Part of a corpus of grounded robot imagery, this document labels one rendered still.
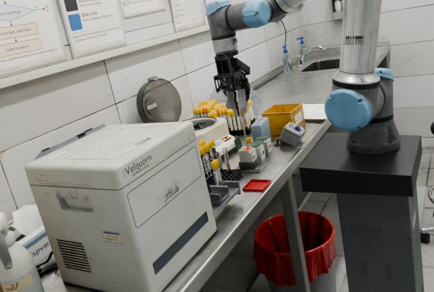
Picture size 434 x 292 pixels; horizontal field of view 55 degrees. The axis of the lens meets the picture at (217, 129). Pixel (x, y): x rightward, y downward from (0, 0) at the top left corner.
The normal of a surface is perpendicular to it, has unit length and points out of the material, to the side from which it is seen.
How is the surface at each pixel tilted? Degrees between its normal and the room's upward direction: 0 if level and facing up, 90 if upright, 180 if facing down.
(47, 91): 90
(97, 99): 90
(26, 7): 93
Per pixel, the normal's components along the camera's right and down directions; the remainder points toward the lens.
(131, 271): -0.48, 0.33
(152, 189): 0.86, -0.04
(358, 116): -0.59, 0.44
